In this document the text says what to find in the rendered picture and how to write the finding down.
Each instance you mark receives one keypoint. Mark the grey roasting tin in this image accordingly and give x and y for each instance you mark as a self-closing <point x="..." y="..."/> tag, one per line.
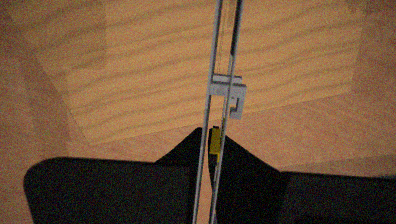
<point x="389" y="176"/>

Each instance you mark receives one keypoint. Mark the light brown wooden board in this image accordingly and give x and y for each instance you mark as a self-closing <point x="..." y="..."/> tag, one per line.
<point x="128" y="68"/>

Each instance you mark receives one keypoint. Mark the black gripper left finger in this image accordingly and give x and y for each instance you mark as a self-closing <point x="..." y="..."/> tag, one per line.
<point x="79" y="190"/>

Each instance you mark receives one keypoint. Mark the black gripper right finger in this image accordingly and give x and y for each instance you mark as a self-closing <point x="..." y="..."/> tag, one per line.
<point x="252" y="192"/>

